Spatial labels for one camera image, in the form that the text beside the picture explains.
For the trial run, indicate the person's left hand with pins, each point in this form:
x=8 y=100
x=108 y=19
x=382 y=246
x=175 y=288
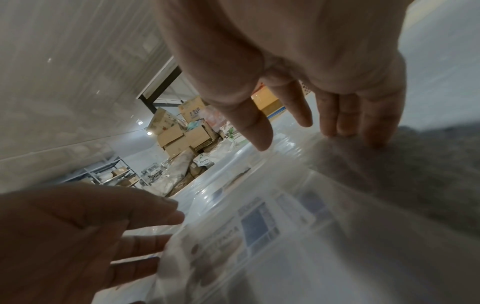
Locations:
x=67 y=237

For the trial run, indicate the person's right hand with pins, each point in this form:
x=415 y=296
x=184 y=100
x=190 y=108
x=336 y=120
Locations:
x=300 y=38

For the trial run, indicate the stack of clear bags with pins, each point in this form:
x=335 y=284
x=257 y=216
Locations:
x=300 y=252

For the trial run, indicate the plain yellowish cardboard box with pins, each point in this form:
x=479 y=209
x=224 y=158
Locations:
x=266 y=101

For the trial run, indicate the grey metal shelf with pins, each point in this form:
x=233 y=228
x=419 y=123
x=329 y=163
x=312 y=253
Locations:
x=108 y=173

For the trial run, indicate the cardboard box with blue stripe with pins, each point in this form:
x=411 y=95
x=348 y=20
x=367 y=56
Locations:
x=277 y=114

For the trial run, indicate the heap of tilted cardboard boxes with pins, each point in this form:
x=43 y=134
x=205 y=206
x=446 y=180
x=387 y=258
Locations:
x=176 y=139

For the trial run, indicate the white sack with blue print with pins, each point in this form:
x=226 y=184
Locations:
x=204 y=160

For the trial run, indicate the grey table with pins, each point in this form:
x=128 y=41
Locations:
x=431 y=178

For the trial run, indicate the round wall light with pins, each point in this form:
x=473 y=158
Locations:
x=149 y=133

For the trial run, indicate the black metal frame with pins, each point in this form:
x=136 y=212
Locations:
x=157 y=89

